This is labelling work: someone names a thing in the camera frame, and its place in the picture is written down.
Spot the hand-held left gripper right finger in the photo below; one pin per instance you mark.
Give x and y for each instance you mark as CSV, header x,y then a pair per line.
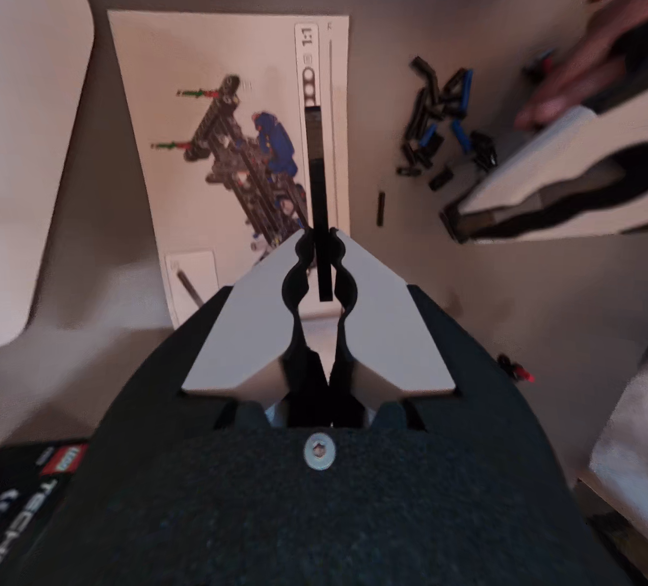
x,y
390,333

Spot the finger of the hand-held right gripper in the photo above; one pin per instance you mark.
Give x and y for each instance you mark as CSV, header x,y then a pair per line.
x,y
582,231
546,155

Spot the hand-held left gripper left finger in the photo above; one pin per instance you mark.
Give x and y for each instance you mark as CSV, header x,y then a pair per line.
x,y
243,333

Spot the long black lego beam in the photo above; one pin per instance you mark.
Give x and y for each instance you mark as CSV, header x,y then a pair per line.
x,y
319,181

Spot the lego set box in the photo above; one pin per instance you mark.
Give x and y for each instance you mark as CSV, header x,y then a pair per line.
x,y
30,495

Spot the lego instruction booklet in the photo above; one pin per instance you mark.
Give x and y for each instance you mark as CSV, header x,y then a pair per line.
x,y
167,64

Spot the person's right hand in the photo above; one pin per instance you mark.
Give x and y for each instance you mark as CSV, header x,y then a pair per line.
x,y
572,79

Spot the pile of black blue pieces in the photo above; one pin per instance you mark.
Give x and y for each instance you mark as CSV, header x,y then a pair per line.
x,y
422,105

